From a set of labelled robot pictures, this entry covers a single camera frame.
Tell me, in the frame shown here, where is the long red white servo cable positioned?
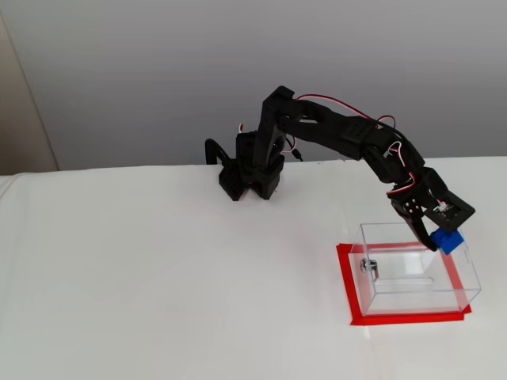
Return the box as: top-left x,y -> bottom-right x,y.
296,93 -> 401,131

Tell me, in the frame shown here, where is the black power cable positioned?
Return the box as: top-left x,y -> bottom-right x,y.
287,136 -> 305,162

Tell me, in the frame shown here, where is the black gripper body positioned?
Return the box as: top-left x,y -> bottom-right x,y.
391,168 -> 476,233

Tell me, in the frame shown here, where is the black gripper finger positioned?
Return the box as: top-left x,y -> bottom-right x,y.
395,211 -> 439,252

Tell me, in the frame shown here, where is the blue lego brick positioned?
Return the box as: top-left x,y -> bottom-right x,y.
430,228 -> 465,255

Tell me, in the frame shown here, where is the transparent plastic box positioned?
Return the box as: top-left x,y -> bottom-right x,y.
351,221 -> 482,317

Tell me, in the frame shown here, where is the short red white servo cable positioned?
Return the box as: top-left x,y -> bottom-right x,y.
386,140 -> 421,195

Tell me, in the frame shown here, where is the black table clamp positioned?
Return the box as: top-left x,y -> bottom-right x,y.
204,138 -> 242,203

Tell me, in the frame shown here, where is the red tape frame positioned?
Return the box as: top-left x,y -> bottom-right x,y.
336,239 -> 473,328

